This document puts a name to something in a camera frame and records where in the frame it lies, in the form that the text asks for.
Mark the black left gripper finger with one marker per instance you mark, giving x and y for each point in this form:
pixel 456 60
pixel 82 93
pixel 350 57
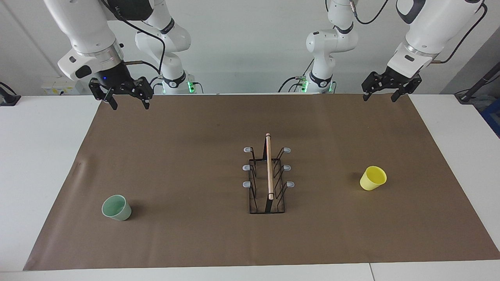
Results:
pixel 408 89
pixel 371 84

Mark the black tripod stand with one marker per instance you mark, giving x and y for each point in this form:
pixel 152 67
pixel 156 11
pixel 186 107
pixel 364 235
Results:
pixel 468 95

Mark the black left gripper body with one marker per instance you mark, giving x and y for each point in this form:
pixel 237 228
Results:
pixel 396 76

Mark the light green plastic cup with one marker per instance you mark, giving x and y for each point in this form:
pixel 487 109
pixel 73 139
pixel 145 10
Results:
pixel 117 210

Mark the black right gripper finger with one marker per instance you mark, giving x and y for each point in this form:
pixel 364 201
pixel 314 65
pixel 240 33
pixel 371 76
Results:
pixel 113 103
pixel 146 93

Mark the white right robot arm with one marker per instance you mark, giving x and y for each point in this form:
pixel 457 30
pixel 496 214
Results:
pixel 78 23

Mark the blue crate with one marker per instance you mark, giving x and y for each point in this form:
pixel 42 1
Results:
pixel 493 117

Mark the black clamp stand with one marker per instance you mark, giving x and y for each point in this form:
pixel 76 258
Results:
pixel 9 99

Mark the brown paper mat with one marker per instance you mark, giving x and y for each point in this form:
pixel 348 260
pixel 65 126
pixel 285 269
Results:
pixel 175 175

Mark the white wall socket box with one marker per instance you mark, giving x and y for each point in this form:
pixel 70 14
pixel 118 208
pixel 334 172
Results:
pixel 58 88

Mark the yellow plastic cup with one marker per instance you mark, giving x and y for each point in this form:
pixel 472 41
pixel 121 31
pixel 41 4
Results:
pixel 373 179

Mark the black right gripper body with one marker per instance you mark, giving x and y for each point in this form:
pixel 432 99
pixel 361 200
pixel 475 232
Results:
pixel 111 78

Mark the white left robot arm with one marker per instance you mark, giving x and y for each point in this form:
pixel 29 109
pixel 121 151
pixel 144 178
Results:
pixel 437 23

